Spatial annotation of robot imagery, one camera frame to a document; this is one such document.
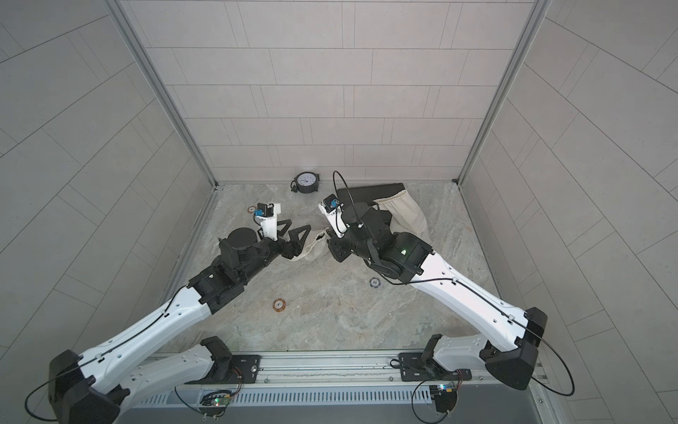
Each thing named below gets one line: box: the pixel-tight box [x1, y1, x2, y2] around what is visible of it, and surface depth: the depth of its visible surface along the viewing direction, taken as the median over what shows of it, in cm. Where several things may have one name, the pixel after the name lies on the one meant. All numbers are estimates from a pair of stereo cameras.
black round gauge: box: [289, 171, 320, 194], surface depth 118 cm
